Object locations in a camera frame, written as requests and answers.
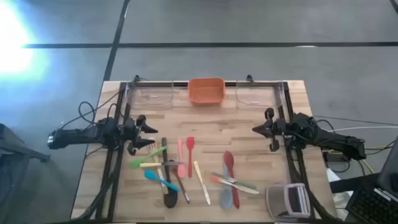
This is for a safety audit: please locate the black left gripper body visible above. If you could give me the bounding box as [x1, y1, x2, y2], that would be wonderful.
[123, 118, 141, 147]

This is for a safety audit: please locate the white paper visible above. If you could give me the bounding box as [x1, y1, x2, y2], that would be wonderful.
[326, 167, 354, 220]

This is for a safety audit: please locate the yellow cable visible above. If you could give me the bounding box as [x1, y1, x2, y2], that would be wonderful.
[328, 143, 398, 175]

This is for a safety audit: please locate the clear plastic bin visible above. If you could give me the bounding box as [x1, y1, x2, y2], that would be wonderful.
[127, 81, 175, 110]
[235, 81, 285, 110]

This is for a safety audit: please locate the black cable bundle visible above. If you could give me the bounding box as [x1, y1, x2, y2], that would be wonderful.
[73, 169, 118, 222]

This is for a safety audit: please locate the red silicone spatula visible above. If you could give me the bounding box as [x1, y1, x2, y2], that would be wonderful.
[186, 136, 195, 179]

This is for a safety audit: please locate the black power adapter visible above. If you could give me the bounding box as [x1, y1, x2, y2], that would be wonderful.
[322, 150, 346, 163]

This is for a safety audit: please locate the red slotted silicone spoon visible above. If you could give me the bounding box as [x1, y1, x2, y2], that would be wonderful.
[223, 150, 241, 210]

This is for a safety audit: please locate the black laptop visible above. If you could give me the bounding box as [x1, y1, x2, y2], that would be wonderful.
[345, 135, 398, 224]

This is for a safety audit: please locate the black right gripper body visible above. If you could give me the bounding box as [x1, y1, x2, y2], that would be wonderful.
[275, 118, 295, 142]

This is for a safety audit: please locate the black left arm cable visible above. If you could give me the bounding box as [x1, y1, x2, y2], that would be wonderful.
[60, 89, 127, 130]

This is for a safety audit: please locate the grey-blue silicone spoon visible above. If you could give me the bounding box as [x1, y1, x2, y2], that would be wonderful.
[218, 164, 234, 210]

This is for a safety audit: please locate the green silicone spatula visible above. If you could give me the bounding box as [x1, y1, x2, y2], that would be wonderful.
[129, 146, 168, 170]

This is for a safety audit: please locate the black ladle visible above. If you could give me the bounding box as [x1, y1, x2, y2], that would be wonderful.
[161, 136, 178, 208]

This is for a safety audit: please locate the pink silicone spatula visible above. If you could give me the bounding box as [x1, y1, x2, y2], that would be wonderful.
[177, 138, 187, 179]

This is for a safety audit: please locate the black metal table frame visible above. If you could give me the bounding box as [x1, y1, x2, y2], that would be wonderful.
[95, 80, 335, 222]

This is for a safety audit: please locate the sky blue silicone spatula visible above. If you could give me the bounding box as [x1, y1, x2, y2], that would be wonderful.
[144, 169, 180, 193]

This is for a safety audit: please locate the dark grey chair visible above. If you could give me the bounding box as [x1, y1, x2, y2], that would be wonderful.
[0, 123, 52, 224]

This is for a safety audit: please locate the orange handled knife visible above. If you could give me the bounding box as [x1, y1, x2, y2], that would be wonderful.
[210, 175, 260, 195]

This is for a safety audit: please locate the orange plastic bin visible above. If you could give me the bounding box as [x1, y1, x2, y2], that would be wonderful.
[187, 77, 227, 106]

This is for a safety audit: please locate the brown wooden handled utensil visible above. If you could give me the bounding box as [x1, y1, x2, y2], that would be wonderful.
[170, 159, 191, 205]

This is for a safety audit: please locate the pale yellow handled knife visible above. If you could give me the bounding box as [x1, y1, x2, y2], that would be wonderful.
[193, 161, 211, 206]
[139, 161, 184, 169]

